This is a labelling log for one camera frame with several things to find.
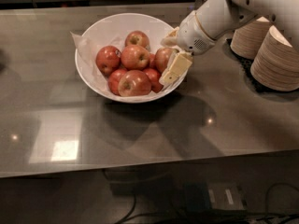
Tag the dark box on floor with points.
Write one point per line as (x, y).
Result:
(214, 198)

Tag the small hidden red apple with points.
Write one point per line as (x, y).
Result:
(152, 60)

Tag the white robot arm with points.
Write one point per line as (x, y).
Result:
(228, 15)

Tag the black mat under plates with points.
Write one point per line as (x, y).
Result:
(247, 63)

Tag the white ceramic bowl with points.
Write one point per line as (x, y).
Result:
(125, 23)

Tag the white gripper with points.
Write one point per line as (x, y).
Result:
(192, 35)

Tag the white paper bowl liner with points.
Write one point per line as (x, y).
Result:
(87, 47)

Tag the paper plate stack rear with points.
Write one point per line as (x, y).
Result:
(248, 39)

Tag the red apple top back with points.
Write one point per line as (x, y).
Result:
(138, 38)

